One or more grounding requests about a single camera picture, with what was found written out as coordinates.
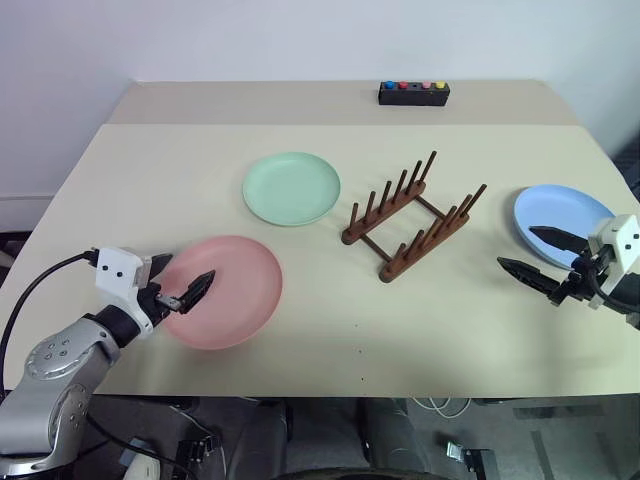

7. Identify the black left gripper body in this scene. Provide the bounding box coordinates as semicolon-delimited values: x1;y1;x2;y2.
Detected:
137;282;183;329

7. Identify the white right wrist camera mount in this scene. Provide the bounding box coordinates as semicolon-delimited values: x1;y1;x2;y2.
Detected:
586;214;640;312

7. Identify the green plastic plate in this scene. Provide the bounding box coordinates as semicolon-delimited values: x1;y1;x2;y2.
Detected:
241;151;342;229

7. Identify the red plastic plate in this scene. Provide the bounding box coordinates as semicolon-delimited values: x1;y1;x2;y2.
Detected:
158;235;285;351

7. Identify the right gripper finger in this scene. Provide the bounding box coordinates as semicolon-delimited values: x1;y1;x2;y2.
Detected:
496;257;558;297
528;225;592;256

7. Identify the blue plastic plate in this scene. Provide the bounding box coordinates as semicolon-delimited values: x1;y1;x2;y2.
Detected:
513;184;618;269

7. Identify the black button box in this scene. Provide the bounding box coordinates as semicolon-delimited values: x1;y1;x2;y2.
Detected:
377;80;450;108

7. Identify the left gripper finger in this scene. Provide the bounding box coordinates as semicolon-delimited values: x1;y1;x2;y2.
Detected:
176;269;218;316
149;253;174;282

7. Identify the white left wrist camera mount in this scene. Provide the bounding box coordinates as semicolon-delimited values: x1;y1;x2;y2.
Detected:
93;245;155;342

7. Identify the brown wooden dish rack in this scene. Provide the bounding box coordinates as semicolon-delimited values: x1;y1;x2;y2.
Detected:
341;149;488;285

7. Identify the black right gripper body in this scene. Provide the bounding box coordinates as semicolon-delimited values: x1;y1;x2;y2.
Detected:
546;251;609;308

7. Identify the black mesh object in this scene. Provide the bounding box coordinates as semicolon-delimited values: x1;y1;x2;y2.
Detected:
611;143;640;202

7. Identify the thin white cable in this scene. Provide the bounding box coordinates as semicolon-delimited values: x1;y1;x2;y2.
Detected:
408;397;472;419

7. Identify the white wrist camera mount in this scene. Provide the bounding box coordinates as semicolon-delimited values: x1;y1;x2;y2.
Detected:
93;245;155;342
586;214;640;312

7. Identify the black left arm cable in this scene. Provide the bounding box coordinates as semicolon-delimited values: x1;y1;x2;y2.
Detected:
0;251;101;396

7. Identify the black metal bracket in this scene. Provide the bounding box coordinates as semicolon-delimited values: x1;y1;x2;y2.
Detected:
438;438;497;479
174;433;222;467

